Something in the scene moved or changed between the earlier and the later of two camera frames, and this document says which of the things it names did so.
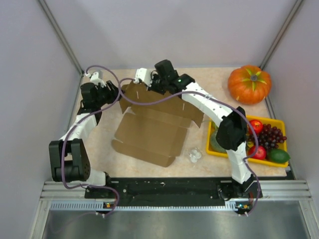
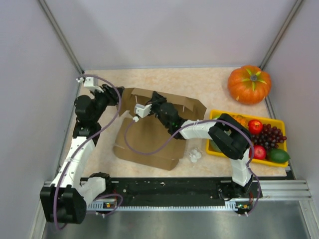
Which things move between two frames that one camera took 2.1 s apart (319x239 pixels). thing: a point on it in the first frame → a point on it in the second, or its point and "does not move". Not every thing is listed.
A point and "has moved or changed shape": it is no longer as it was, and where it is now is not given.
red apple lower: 260,153 does not move
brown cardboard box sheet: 157,131 has moved or changed shape
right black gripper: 154,77 → 156,100
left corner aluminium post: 61,34 does not move
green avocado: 277,156 does not move
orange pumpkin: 249,84 does not move
